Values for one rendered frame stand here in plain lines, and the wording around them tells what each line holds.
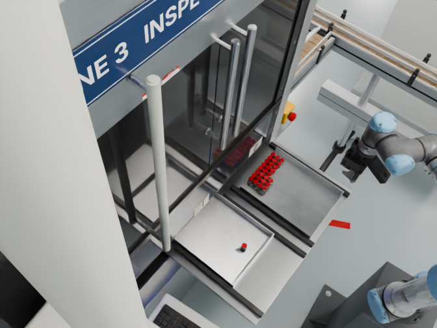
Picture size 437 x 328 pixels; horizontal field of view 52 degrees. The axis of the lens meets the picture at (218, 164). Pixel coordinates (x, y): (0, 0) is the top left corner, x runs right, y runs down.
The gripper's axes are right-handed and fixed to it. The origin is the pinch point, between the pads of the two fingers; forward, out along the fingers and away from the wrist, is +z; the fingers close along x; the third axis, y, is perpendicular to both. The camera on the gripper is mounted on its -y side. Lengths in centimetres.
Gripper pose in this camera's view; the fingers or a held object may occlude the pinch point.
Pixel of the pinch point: (354, 181)
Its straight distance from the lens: 172.9
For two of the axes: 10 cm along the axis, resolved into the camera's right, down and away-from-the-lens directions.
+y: -7.8, -5.5, 2.9
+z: -0.7, 5.4, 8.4
